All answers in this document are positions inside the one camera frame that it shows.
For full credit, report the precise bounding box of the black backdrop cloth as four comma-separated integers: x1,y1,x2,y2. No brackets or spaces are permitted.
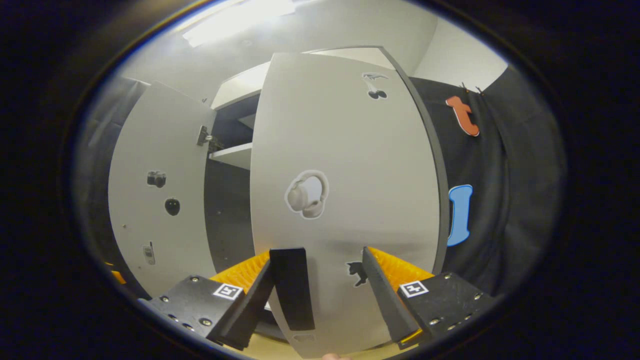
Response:
410,66,567,297

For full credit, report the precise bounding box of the metal door hinge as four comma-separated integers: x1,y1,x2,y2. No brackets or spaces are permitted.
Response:
196,124,224,152

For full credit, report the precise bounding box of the black right door handle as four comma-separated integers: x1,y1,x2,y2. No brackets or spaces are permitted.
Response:
268,247,316,332

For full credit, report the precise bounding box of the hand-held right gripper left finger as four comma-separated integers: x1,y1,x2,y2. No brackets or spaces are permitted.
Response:
137,250,277,352

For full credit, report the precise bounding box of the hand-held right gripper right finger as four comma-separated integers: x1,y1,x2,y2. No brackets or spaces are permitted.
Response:
361,246,497,351

